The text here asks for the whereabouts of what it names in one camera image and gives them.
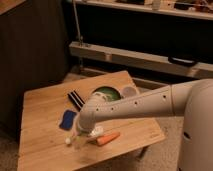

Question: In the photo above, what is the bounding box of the black handle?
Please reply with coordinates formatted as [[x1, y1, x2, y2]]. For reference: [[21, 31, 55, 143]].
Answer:
[[168, 57, 198, 67]]

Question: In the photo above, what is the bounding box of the white metal shelf rail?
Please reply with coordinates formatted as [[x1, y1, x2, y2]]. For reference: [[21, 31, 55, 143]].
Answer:
[[69, 41, 213, 79]]

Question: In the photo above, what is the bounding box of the blue sponge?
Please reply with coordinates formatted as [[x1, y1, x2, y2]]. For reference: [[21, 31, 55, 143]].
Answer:
[[59, 110, 77, 130]]

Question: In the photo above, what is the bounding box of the wooden table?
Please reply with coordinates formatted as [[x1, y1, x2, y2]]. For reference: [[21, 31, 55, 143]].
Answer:
[[18, 71, 165, 171]]

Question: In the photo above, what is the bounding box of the green ceramic bowl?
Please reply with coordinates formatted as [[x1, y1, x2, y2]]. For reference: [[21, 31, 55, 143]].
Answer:
[[92, 86, 121, 102]]

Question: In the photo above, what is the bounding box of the orange carrot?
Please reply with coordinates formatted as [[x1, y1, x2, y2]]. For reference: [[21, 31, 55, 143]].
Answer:
[[97, 132, 120, 146]]

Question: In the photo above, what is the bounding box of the white plastic bottle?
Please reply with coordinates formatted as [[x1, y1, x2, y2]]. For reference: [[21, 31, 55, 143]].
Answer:
[[65, 126, 104, 145]]

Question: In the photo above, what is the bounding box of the upper shelf with clutter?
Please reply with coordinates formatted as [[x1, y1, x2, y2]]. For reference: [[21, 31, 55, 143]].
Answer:
[[67, 0, 213, 21]]

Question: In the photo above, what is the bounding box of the metal vertical pole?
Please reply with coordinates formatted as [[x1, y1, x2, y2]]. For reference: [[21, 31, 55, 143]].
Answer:
[[72, 0, 83, 71]]

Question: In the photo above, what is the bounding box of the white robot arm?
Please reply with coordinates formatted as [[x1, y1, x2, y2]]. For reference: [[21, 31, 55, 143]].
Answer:
[[76, 79, 213, 171]]

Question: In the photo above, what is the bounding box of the black striped eraser block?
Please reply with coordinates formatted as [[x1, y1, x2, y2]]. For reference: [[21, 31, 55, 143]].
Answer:
[[68, 91, 85, 111]]

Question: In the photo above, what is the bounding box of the dark cabinet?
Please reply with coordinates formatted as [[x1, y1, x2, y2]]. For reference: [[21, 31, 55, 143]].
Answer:
[[0, 0, 69, 139]]

